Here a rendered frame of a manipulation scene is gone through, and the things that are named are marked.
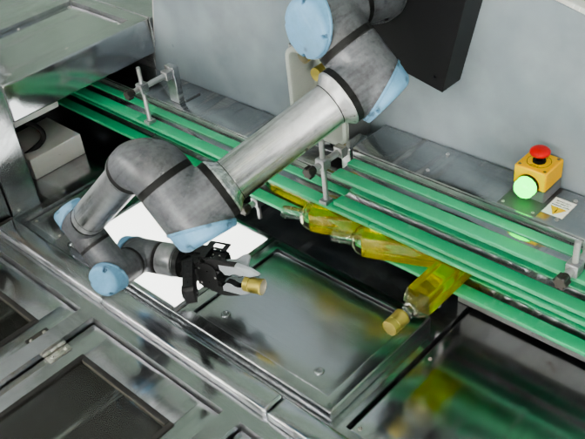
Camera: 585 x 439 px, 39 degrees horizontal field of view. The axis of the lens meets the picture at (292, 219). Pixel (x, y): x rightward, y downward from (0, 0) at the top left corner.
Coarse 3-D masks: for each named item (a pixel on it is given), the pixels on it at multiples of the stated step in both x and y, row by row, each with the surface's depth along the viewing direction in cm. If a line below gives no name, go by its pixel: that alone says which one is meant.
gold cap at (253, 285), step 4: (244, 280) 176; (248, 280) 176; (252, 280) 176; (256, 280) 176; (260, 280) 176; (264, 280) 178; (244, 284) 176; (248, 284) 176; (252, 284) 176; (256, 284) 175; (260, 284) 178; (264, 284) 178; (244, 288) 177; (248, 288) 176; (252, 288) 176; (256, 288) 175; (260, 288) 178; (264, 288) 178; (248, 292) 178; (252, 292) 176; (256, 292) 176; (260, 292) 178; (264, 292) 178
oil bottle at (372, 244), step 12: (360, 228) 184; (360, 240) 181; (372, 240) 180; (384, 240) 180; (396, 240) 179; (360, 252) 183; (372, 252) 182; (384, 252) 181; (396, 252) 180; (408, 252) 178; (420, 252) 177; (420, 264) 179; (432, 264) 178
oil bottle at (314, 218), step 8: (304, 208) 193; (312, 208) 192; (320, 208) 192; (304, 216) 192; (312, 216) 191; (320, 216) 190; (328, 216) 189; (336, 216) 189; (304, 224) 193; (312, 224) 192; (320, 224) 191; (328, 224) 190; (336, 224) 189; (344, 224) 188; (352, 224) 187; (320, 232) 192; (328, 232) 191; (352, 232) 189
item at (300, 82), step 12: (288, 48) 190; (288, 60) 193; (312, 60) 197; (288, 72) 195; (300, 72) 197; (288, 84) 197; (300, 84) 198; (312, 84) 201; (300, 96) 200; (336, 132) 198; (336, 144) 196
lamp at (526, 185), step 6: (516, 180) 163; (522, 180) 161; (528, 180) 161; (534, 180) 162; (516, 186) 162; (522, 186) 161; (528, 186) 161; (534, 186) 161; (516, 192) 163; (522, 192) 162; (528, 192) 161; (534, 192) 162; (522, 198) 163; (528, 198) 163
